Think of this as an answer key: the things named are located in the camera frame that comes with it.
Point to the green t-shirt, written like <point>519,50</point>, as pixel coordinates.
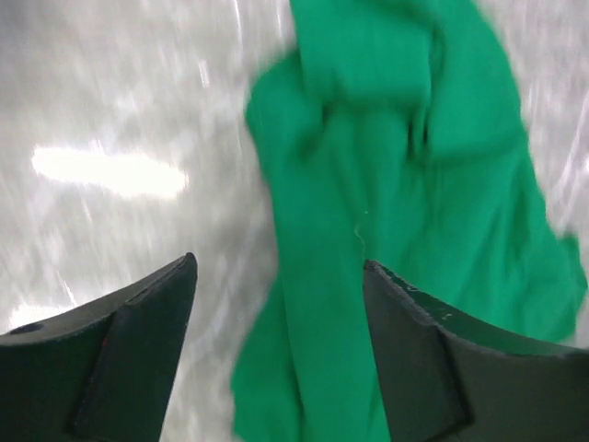
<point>391,132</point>

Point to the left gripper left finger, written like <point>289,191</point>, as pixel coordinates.
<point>103,371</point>

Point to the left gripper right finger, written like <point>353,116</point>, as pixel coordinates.
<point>447,376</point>

